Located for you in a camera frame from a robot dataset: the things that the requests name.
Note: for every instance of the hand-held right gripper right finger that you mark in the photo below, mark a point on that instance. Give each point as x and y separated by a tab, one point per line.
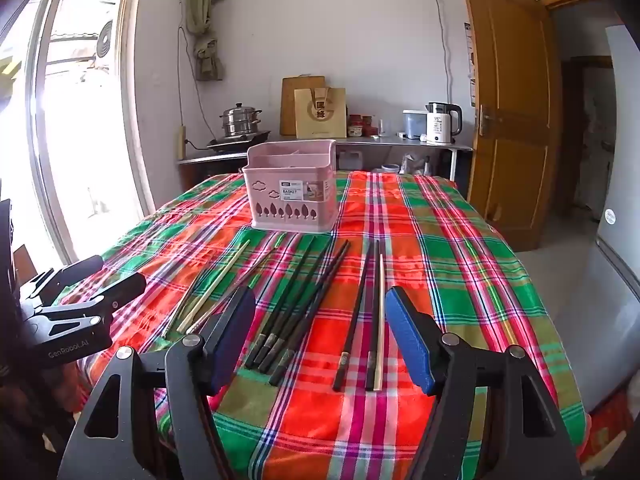
410	340

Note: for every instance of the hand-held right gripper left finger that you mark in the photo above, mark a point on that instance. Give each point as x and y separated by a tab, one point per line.
235	340

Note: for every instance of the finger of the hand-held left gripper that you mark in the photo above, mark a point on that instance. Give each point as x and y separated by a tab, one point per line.
115	290
65	275

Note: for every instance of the light wooden chopstick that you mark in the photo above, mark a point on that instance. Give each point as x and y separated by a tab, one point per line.
379	322
215	285

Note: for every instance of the black chopstick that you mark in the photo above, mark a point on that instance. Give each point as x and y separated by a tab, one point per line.
285	302
297	309
274	305
354	316
374	315
311	312

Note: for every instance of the pink plastic chopstick basket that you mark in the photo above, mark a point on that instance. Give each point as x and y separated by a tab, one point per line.
290	210

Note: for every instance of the person's dark clothing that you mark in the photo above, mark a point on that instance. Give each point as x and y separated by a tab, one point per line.
30	420

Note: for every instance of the red green plaid tablecloth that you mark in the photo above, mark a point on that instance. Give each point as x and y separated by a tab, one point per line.
450	270

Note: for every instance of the low metal shelf stand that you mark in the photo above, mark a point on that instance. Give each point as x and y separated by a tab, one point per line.
200	160

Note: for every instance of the beige power strip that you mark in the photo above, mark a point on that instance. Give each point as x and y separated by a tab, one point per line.
181	144

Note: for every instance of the crumpled plastic bags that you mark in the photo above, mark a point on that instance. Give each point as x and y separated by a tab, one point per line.
415	164

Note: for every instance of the black induction cooker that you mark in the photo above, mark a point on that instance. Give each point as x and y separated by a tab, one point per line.
240	141

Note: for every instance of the stainless steel steamer pot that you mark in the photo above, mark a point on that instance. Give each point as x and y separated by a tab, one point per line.
241	122

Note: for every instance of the silver refrigerator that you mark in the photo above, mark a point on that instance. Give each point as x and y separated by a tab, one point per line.
615	285

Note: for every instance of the clear drinking glass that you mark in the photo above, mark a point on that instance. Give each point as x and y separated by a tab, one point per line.
382	128

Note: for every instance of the white electric kettle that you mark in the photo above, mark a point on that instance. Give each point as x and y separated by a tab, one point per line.
440	127

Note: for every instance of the plastic container with blue lid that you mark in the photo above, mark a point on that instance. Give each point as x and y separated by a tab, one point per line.
415	125

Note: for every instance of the white jar with red lid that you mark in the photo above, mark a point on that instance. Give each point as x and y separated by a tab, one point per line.
355	130

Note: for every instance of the red plastic stool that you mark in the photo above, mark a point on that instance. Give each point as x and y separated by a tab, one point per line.
610	425

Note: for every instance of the tan paper gift bag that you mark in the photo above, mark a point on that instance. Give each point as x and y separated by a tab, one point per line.
320	120

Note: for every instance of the outdoor air conditioner unit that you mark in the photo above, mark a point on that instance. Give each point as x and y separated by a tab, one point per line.
105	42

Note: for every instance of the wooden cutting board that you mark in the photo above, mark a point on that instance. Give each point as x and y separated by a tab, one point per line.
287	105

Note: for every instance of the wooden door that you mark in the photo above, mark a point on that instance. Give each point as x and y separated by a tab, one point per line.
515	110

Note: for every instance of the grey window frame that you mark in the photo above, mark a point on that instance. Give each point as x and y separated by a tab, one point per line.
36	110

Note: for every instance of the wall chart poster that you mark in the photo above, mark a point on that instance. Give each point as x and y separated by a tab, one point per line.
470	65

